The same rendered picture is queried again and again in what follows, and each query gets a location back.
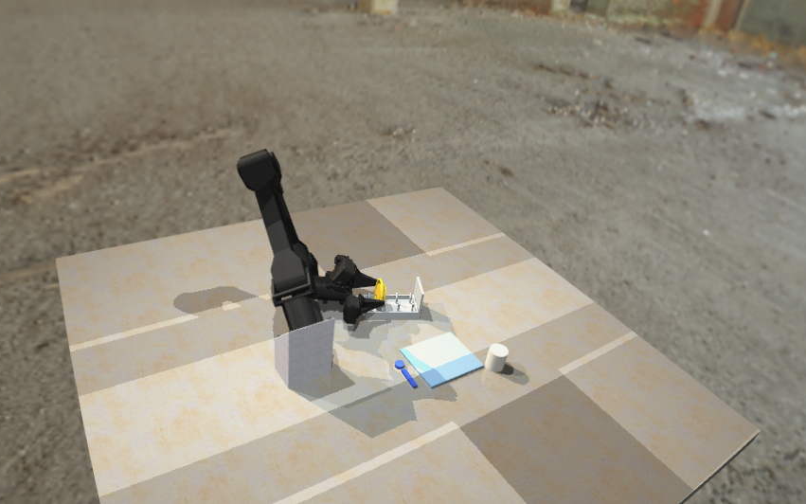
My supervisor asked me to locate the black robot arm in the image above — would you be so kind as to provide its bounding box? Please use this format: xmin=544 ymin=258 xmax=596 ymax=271
xmin=237 ymin=149 xmax=355 ymax=331

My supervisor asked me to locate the yellow plate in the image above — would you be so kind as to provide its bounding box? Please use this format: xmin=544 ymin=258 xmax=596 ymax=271
xmin=374 ymin=279 xmax=386 ymax=301

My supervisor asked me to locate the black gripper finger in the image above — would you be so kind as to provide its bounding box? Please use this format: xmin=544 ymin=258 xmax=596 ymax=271
xmin=356 ymin=294 xmax=385 ymax=319
xmin=351 ymin=265 xmax=377 ymax=289

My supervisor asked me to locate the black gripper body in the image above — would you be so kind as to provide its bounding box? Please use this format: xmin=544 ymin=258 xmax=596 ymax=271
xmin=319 ymin=273 xmax=360 ymax=325

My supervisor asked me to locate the beige cylinder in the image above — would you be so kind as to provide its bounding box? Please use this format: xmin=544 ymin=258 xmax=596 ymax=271
xmin=485 ymin=344 xmax=509 ymax=372

